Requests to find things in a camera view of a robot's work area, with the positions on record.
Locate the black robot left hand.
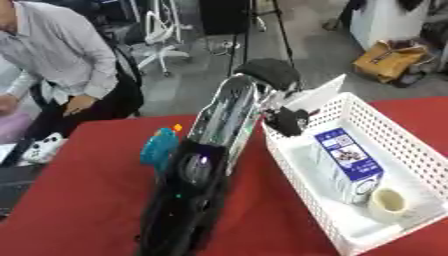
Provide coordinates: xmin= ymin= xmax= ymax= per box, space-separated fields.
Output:
xmin=232 ymin=58 xmax=321 ymax=138

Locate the black tripod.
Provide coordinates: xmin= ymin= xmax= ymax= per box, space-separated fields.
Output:
xmin=225 ymin=0 xmax=298 ymax=78

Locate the black cabinet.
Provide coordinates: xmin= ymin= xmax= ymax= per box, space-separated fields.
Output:
xmin=197 ymin=0 xmax=254 ymax=36

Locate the blue and white carton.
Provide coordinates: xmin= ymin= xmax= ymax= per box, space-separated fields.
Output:
xmin=311 ymin=127 xmax=387 ymax=205

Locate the yellow bag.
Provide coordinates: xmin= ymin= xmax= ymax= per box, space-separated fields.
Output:
xmin=351 ymin=39 xmax=431 ymax=84

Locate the white cabinet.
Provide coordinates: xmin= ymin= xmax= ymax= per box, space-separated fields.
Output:
xmin=348 ymin=0 xmax=434 ymax=52

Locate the white office chair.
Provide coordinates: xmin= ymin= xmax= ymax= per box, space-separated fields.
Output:
xmin=124 ymin=0 xmax=195 ymax=78

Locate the blue toy bird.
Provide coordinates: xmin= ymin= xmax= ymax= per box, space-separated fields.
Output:
xmin=138 ymin=123 xmax=186 ymax=175

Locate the black chair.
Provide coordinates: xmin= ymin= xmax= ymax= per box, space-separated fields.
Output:
xmin=103 ymin=43 xmax=146 ymax=119

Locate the white perforated plastic basket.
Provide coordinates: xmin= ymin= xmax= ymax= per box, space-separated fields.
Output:
xmin=260 ymin=91 xmax=448 ymax=256

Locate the person's hand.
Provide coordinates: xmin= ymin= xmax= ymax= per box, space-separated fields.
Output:
xmin=0 ymin=94 xmax=21 ymax=117
xmin=61 ymin=94 xmax=98 ymax=117

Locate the person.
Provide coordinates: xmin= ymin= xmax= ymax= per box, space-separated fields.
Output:
xmin=0 ymin=0 xmax=146 ymax=168

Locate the white game controller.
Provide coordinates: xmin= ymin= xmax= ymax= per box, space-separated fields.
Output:
xmin=19 ymin=132 xmax=67 ymax=165

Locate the dark laptop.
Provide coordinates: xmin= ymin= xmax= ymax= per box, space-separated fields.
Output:
xmin=0 ymin=163 xmax=44 ymax=219

